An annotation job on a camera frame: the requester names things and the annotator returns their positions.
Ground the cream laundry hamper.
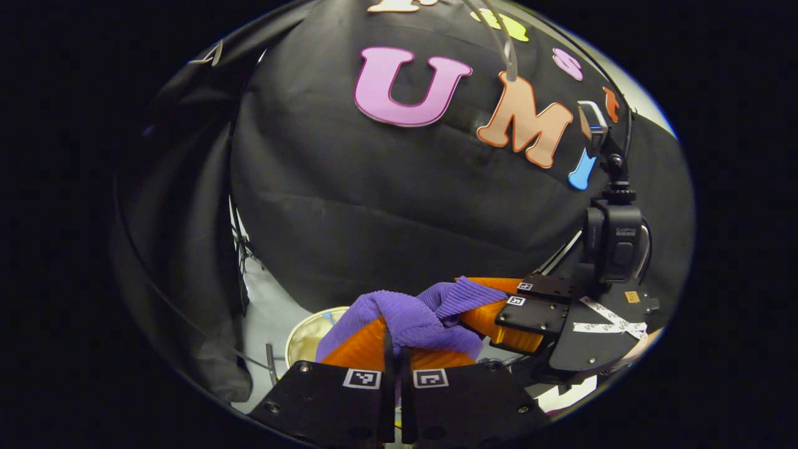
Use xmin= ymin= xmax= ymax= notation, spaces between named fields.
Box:
xmin=285 ymin=306 xmax=351 ymax=369

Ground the purple knit garment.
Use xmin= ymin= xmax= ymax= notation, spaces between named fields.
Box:
xmin=315 ymin=276 xmax=524 ymax=364

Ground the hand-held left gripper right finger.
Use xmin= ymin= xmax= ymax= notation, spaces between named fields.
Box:
xmin=399 ymin=346 xmax=550 ymax=447

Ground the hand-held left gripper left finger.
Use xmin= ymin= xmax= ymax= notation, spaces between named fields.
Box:
xmin=264 ymin=316 xmax=397 ymax=447

